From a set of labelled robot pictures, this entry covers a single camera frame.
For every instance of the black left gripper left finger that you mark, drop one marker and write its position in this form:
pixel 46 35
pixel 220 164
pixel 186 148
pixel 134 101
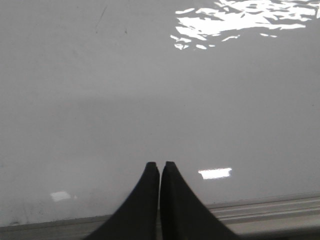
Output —
pixel 136 218

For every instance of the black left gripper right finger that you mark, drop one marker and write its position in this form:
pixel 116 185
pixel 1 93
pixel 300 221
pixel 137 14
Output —
pixel 182 214

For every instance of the white whiteboard with aluminium frame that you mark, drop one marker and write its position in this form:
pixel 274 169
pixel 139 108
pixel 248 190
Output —
pixel 92 90

